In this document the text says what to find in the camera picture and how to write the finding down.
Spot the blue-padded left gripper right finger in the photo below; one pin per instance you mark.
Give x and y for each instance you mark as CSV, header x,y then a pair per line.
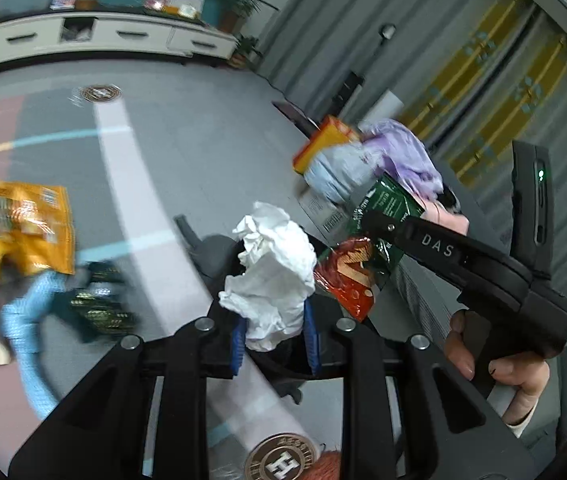
x,y
311,339

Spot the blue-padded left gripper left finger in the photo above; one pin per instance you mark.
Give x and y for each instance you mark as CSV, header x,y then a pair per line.
x,y
238,344

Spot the green and red snack wrapper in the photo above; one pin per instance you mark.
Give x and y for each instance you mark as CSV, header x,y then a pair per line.
x,y
348,271

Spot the white tissue paper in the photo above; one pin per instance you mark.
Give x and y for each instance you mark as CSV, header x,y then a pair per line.
x,y
278,277

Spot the yellow snack bag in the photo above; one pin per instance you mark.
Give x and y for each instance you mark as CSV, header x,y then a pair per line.
x,y
36,228

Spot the person's right hand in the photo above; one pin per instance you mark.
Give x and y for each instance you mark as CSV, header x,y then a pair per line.
x,y
527,372

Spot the dark green snack packet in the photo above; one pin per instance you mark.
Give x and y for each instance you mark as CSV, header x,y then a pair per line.
x,y
93,306

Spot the light blue plastic bag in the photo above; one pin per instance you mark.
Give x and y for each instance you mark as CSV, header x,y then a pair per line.
x,y
340,170

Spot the purple plastic bag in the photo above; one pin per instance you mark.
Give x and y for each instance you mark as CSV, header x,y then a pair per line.
x,y
403,156

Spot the orange yellow paper bag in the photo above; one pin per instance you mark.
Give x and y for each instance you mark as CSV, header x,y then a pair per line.
x,y
332,131

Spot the light blue cloth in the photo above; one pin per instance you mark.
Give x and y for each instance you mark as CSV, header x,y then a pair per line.
x,y
20,323

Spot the grey curtain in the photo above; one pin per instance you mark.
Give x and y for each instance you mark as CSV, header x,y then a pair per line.
x,y
471,77

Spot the potted green plant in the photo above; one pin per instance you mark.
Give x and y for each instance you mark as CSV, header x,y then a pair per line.
x,y
234,17

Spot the white TV cabinet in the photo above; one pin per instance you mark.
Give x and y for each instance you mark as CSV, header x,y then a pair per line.
x,y
90,32

